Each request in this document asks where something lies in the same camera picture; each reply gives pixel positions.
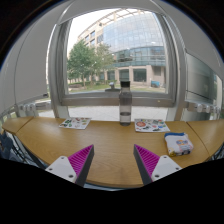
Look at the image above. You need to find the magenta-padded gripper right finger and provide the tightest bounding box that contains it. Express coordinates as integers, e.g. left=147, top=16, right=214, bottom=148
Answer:
left=133, top=144, right=183, bottom=187

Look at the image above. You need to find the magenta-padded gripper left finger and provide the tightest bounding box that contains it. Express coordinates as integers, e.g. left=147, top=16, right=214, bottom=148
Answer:
left=44, top=144, right=95, bottom=187

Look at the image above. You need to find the white cartoon-print towel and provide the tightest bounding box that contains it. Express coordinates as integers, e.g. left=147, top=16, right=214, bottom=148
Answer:
left=163, top=132, right=195, bottom=158

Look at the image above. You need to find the large sticker sheet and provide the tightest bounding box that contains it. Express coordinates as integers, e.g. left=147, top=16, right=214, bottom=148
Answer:
left=134, top=118, right=171, bottom=133

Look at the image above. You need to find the small sticker sheet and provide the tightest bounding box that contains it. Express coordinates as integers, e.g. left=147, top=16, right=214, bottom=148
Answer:
left=58, top=116, right=92, bottom=130

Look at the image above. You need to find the dark chair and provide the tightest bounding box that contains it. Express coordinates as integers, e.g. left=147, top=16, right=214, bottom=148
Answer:
left=0, top=130, right=39, bottom=165

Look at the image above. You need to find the clear grey water bottle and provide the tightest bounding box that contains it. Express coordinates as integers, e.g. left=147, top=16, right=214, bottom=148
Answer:
left=118, top=80, right=133, bottom=127

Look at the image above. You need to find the grey framed window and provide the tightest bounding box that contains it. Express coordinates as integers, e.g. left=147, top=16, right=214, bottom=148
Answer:
left=47, top=4, right=187, bottom=120

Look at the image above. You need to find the frosted side window pane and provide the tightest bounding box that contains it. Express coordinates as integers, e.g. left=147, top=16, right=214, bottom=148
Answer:
left=184, top=51, right=223, bottom=104

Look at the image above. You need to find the green tree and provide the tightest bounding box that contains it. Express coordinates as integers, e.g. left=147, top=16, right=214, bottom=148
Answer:
left=66, top=39, right=115, bottom=90

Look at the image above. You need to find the glass-fronted building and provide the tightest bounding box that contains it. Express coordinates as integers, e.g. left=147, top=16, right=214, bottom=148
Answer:
left=78, top=9, right=168, bottom=88

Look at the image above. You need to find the white wall socket rail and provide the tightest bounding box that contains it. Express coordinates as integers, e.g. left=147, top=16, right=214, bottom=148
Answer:
left=14, top=100, right=53, bottom=117
left=185, top=100, right=223, bottom=117

